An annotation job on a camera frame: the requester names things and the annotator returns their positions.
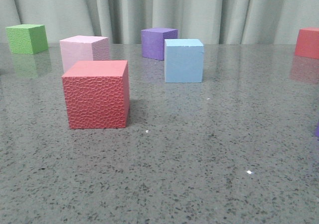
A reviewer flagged red foam cube far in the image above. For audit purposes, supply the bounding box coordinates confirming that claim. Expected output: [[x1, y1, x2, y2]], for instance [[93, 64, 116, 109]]
[[295, 27, 319, 59]]

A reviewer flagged pink foam cube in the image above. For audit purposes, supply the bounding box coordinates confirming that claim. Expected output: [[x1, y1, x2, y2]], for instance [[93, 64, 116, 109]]
[[59, 35, 110, 72]]

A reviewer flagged purple foam cube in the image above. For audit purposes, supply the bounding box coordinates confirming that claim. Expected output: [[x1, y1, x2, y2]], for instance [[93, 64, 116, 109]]
[[315, 122, 319, 137], [141, 27, 178, 60]]

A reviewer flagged grey-green curtain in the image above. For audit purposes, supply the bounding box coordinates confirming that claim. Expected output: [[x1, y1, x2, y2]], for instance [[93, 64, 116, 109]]
[[0, 0, 319, 44]]

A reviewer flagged red textured foam cube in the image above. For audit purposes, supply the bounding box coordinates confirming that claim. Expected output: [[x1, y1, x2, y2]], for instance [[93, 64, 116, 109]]
[[62, 60, 130, 129]]

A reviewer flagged purple foam cube near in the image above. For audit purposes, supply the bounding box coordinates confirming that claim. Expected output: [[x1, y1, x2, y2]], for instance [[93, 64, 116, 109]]
[[315, 122, 319, 137]]

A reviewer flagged light blue foam cube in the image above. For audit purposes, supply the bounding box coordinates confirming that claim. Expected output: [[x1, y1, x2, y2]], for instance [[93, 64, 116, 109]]
[[164, 39, 204, 83]]

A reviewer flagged green foam cube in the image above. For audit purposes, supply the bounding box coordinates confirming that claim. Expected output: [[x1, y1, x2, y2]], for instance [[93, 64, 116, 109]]
[[5, 24, 48, 54]]

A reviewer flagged purple foam cube far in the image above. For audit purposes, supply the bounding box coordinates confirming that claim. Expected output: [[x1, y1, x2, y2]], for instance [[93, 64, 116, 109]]
[[141, 27, 178, 60]]

